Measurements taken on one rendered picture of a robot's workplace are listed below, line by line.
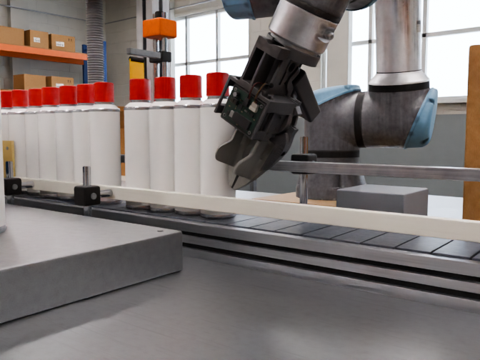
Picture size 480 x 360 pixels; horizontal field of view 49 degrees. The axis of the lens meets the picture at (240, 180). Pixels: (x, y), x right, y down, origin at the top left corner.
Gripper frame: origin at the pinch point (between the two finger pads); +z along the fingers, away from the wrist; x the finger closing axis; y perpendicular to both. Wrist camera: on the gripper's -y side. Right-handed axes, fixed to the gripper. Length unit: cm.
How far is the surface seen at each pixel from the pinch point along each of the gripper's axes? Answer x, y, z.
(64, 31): -746, -492, 223
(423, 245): 25.6, 1.9, -8.4
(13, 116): -51, 3, 18
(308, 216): 13.5, 4.6, -4.0
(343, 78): -259, -544, 65
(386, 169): 16.5, -2.5, -12.0
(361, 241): 20.2, 3.8, -5.3
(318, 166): 8.4, -2.5, -7.4
